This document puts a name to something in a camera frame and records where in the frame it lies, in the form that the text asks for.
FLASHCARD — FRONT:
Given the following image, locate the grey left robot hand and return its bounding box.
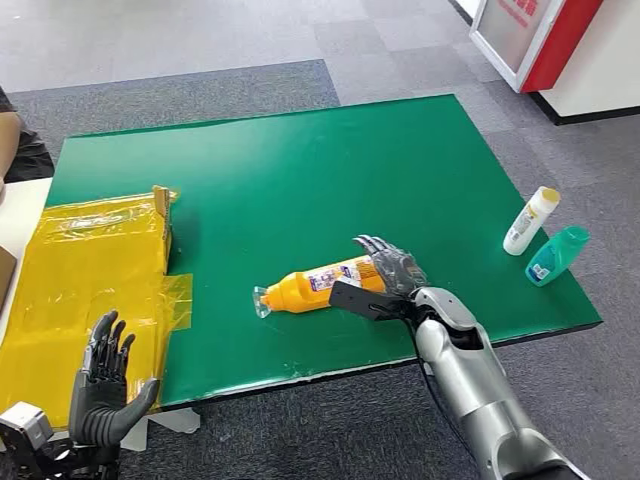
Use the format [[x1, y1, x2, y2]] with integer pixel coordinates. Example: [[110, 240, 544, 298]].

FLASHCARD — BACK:
[[69, 310, 162, 449]]

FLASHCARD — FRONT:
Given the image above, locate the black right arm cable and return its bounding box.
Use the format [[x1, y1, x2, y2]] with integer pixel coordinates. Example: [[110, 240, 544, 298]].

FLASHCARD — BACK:
[[407, 317, 481, 465]]

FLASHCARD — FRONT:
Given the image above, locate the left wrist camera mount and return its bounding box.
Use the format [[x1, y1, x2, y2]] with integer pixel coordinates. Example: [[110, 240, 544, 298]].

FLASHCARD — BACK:
[[0, 402, 54, 460]]

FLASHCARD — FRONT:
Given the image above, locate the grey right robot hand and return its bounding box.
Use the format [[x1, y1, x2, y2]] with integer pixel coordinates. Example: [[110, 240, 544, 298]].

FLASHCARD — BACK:
[[352, 234, 429, 299]]

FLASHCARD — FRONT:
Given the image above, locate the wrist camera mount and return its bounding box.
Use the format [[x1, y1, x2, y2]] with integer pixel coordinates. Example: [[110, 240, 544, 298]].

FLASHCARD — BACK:
[[328, 280, 408, 324], [0, 402, 54, 460]]

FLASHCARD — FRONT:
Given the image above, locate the yellow taped cardboard box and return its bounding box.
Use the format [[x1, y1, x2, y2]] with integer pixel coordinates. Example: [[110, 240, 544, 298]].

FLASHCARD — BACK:
[[0, 185, 194, 432]]

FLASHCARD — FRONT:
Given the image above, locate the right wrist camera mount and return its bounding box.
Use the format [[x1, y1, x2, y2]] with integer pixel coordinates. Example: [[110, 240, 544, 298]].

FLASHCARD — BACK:
[[328, 280, 408, 324]]

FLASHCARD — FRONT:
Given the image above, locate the teal plastic bottle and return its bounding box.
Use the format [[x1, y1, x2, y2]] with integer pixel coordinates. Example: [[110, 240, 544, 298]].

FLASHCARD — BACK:
[[525, 225, 592, 287]]

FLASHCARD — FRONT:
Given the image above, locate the white bottle with yellow cap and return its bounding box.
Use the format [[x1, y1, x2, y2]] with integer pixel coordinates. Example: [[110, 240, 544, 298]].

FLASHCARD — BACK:
[[502, 186, 562, 257]]

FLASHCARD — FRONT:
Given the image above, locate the white table foot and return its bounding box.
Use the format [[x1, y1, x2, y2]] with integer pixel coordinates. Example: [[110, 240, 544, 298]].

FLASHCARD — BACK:
[[119, 407, 202, 453]]

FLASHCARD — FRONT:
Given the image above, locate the red white display cabinet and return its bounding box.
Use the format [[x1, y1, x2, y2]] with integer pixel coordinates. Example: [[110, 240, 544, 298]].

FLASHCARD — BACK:
[[469, 0, 640, 126]]

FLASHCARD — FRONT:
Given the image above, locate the orange bottle with clear cap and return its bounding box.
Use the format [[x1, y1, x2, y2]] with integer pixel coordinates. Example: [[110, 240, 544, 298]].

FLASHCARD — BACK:
[[252, 254, 389, 321]]

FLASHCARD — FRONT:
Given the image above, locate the person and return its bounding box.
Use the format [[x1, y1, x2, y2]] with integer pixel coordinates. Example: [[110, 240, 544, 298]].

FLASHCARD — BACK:
[[0, 86, 55, 185]]

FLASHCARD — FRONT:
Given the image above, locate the brown cardboard piece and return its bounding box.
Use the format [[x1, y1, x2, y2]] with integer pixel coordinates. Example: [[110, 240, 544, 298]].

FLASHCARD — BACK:
[[0, 245, 18, 314]]

